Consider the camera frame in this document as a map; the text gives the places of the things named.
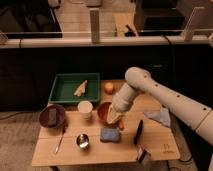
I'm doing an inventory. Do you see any yellow-sleeved gripper body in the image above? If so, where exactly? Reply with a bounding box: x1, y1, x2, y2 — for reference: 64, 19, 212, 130
106, 105, 124, 124

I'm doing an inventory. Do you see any blue sponge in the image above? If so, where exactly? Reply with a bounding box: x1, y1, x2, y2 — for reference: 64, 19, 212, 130
100, 128, 120, 142

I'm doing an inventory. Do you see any black handled brush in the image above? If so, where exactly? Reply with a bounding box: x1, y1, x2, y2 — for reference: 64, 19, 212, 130
133, 121, 150, 163

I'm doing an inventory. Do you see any beige cloth piece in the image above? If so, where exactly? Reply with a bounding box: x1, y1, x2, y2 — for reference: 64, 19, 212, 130
74, 80, 88, 97

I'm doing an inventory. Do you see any grey block in bowl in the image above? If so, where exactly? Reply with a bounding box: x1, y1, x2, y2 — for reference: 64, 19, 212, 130
48, 108, 57, 126

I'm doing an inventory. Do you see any green plastic tray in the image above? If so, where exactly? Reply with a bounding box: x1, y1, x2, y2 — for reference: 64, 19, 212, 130
49, 73, 100, 105

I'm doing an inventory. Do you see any wooden table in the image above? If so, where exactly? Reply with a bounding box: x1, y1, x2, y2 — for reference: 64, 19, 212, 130
31, 79, 181, 168

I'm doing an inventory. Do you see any metal spoon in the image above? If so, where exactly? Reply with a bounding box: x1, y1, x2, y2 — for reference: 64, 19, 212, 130
54, 126, 67, 154

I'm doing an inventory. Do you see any white plastic cup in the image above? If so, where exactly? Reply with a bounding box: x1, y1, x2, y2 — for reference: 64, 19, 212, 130
77, 101, 93, 119

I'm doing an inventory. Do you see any small carrot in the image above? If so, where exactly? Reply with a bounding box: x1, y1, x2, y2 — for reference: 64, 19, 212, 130
118, 119, 124, 131

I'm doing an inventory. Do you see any small steel cup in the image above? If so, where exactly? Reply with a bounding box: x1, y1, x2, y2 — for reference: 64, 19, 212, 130
76, 134, 89, 150

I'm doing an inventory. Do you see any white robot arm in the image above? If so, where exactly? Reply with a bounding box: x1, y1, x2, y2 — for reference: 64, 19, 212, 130
107, 67, 213, 145

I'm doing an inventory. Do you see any blue-grey cloth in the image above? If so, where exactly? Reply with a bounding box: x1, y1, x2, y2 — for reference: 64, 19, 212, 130
143, 107, 171, 127

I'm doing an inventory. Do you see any orange fruit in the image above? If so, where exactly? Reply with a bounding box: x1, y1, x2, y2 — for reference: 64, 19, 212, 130
104, 82, 114, 94

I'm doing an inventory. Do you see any dark red bowl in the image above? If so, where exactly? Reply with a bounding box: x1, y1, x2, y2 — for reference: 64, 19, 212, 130
39, 104, 66, 128

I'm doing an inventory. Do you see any orange bowl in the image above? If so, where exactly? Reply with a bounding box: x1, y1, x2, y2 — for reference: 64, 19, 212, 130
97, 102, 113, 125

